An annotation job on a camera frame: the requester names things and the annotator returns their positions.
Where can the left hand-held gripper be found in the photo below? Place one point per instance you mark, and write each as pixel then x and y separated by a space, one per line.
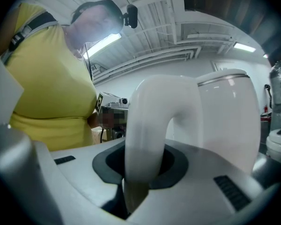
pixel 112 102

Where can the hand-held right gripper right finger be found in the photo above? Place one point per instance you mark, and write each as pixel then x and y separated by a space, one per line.
pixel 201 191

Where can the person's head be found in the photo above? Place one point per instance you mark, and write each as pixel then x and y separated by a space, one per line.
pixel 93 24

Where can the red fire extinguisher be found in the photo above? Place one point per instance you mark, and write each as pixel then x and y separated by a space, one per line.
pixel 265 109

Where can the long ceiling light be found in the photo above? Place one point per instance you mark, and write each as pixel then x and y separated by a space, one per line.
pixel 103 44
pixel 244 47

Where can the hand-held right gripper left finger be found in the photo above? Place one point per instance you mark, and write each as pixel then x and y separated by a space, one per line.
pixel 75 167

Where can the person's left forearm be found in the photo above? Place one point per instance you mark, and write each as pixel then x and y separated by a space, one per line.
pixel 93 121

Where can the person's yellow shirt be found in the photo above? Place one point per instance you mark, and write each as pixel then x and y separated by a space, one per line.
pixel 51 83

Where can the black head camera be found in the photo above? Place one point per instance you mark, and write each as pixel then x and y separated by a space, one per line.
pixel 131 15

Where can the white door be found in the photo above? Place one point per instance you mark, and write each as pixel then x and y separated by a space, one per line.
pixel 224 65

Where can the translucent plastic measuring jug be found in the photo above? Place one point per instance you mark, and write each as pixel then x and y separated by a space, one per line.
pixel 224 116

